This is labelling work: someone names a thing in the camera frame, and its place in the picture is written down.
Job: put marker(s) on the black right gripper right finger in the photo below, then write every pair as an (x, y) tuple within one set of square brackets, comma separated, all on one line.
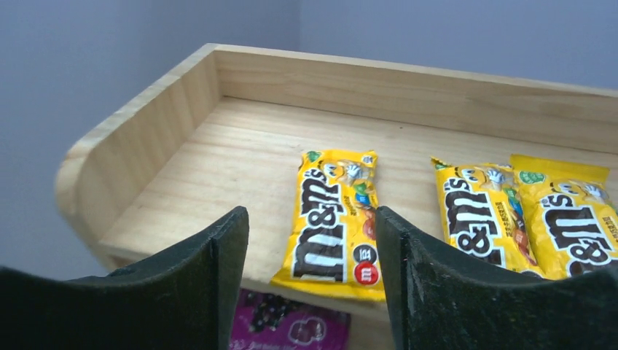
[(440, 298)]

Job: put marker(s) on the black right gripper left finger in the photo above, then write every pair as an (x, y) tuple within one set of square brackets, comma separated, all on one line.
[(183, 297)]

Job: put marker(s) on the yellow M&M bag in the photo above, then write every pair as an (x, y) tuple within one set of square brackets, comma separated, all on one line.
[(482, 215), (570, 219)]

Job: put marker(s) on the yellow M&M bag face down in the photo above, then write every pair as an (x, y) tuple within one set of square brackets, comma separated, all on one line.
[(331, 249)]

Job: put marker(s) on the wooden shelf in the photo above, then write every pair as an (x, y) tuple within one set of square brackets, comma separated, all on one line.
[(228, 126)]

